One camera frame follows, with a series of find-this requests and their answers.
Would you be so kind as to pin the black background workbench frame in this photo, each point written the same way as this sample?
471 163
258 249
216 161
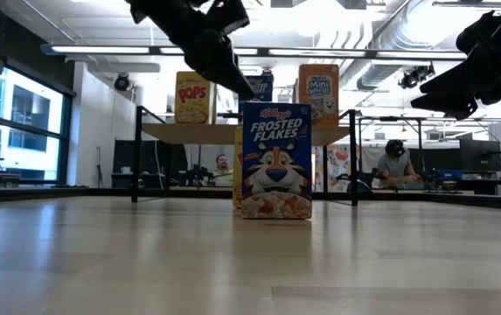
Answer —
390 118

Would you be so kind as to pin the person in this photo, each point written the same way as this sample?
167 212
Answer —
394 168
222 172

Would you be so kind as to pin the silver ceiling duct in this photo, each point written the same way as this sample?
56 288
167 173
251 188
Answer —
385 44

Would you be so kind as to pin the large window wall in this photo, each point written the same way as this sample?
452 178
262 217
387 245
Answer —
27 131

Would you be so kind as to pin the wooden shelf black metal frame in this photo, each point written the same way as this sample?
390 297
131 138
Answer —
167 133

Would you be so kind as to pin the orange Mini Wheats cereal box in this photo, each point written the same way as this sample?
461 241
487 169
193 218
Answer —
318 96

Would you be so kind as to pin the black background robot arm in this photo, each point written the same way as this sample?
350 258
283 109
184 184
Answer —
197 175
359 179

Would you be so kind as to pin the ceiling rail fixture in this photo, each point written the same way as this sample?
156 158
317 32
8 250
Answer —
468 3

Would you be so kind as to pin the long ceiling light strip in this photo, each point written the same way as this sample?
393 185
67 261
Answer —
101 49

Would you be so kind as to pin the thin background tripod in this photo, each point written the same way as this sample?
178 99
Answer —
99 175

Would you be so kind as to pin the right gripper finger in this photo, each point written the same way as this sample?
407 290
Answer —
447 106
473 76

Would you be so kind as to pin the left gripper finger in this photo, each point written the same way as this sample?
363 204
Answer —
215 61

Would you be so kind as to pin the black computer monitor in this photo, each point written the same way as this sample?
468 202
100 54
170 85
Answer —
479 155

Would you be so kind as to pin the colourful background poster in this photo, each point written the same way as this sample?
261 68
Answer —
339 168

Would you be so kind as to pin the black ceiling spotlight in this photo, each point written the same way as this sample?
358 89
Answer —
122 83

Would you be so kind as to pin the black ceiling camera rig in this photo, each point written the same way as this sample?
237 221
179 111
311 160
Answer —
414 76

